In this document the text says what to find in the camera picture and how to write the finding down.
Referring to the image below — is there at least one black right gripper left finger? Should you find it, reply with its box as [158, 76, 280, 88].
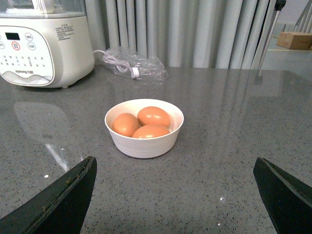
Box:
[0, 156, 97, 234]

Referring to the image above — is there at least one white power cable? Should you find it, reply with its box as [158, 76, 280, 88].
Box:
[93, 49, 141, 80]

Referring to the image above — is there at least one white Joyoung blender appliance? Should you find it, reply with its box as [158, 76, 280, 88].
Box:
[0, 0, 95, 88]

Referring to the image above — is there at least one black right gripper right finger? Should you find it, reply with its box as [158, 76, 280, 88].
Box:
[253, 157, 312, 234]

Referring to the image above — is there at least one cardboard box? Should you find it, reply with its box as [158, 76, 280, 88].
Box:
[276, 32, 312, 50]

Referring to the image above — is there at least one white bowl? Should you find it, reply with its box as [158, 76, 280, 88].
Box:
[104, 99, 184, 159]

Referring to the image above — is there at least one clear plastic bag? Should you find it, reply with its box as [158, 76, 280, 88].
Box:
[98, 47, 168, 82]

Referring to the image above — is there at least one brown egg in bowl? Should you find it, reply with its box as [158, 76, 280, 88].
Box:
[137, 106, 171, 128]
[132, 124, 170, 138]
[112, 113, 140, 137]

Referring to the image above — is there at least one metal stand pole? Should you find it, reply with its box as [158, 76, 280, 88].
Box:
[257, 0, 286, 76]

